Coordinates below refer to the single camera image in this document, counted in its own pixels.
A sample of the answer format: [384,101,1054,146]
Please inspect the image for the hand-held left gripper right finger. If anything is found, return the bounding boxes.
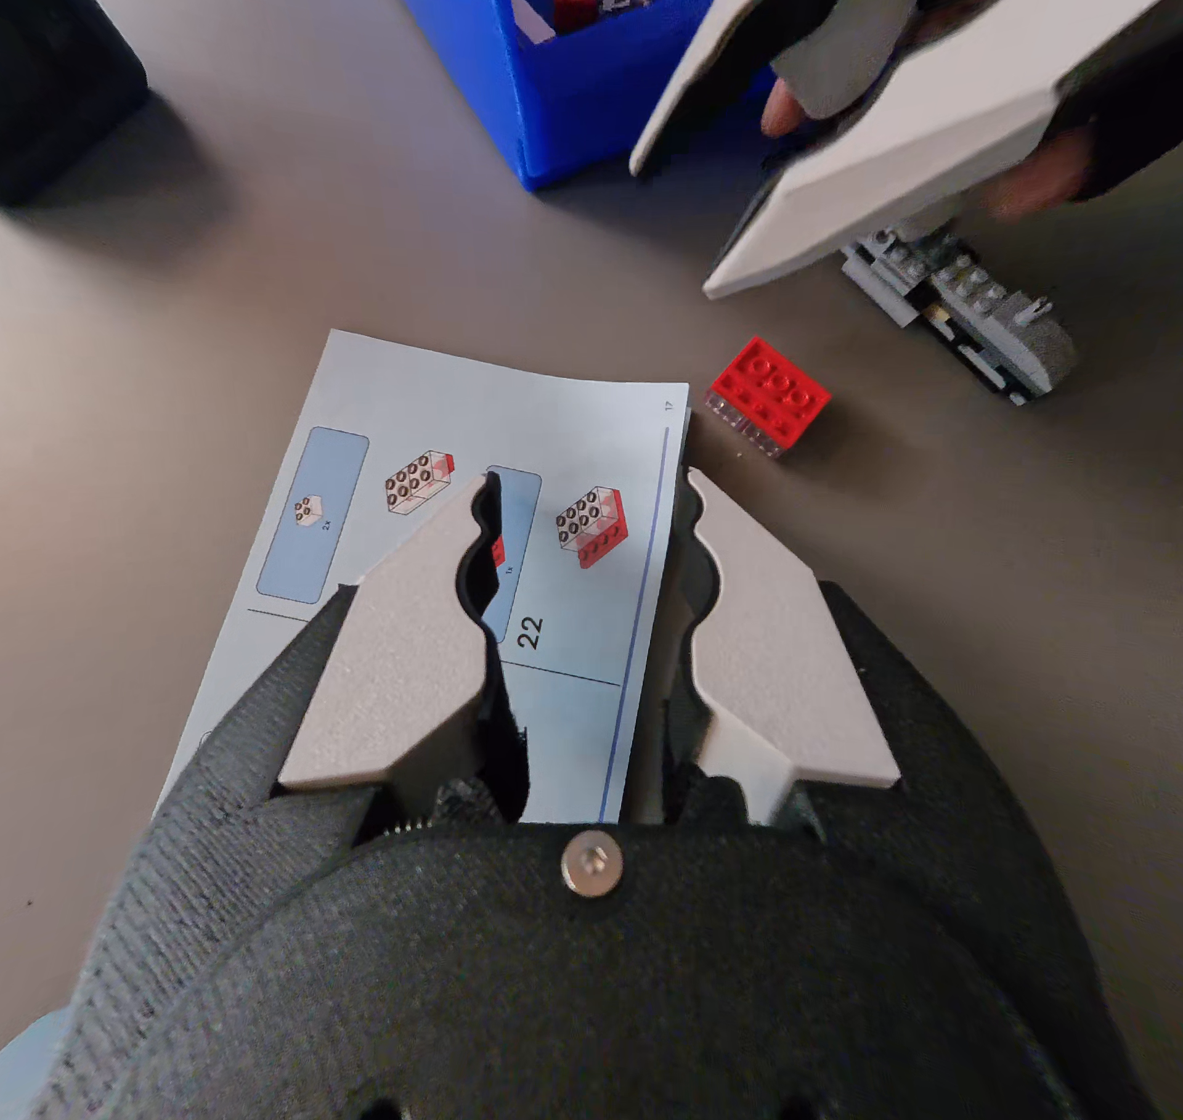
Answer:
[660,465,902,828]

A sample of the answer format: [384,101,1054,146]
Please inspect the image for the dark grey toy brick model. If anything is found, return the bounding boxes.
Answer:
[840,228,1077,406]

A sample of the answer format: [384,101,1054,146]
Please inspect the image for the grey desk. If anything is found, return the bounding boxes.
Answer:
[0,0,1183,1084]

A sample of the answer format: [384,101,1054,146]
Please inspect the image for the person's right hand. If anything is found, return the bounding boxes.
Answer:
[761,79,1100,219]

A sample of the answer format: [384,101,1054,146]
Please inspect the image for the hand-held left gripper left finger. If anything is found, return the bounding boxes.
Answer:
[278,468,530,816]

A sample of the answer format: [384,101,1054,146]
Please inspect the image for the large blue plastic bin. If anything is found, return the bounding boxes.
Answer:
[364,0,787,192]

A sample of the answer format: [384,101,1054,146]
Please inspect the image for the person's grey trousers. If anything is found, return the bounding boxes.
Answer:
[0,1008,74,1120]

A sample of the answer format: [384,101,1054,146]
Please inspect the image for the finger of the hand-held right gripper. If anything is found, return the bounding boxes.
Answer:
[628,0,888,179]
[702,0,1183,299]

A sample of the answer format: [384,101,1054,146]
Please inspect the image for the black rectangular box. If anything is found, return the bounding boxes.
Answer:
[0,0,151,209]

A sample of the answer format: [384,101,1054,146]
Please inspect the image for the red and clear brick block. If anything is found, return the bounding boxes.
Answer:
[702,336,832,461]

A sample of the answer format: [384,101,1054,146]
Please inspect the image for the pale blue instruction booklet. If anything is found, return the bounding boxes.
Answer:
[151,328,691,828]

